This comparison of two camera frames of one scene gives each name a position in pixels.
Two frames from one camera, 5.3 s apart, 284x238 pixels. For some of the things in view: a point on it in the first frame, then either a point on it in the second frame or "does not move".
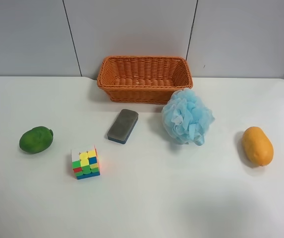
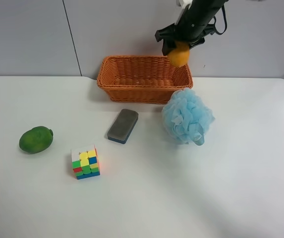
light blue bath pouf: [185, 117] does not move
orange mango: [257, 147] to [180, 56]
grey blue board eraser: [123, 126] does not move
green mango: [36, 140] does not move
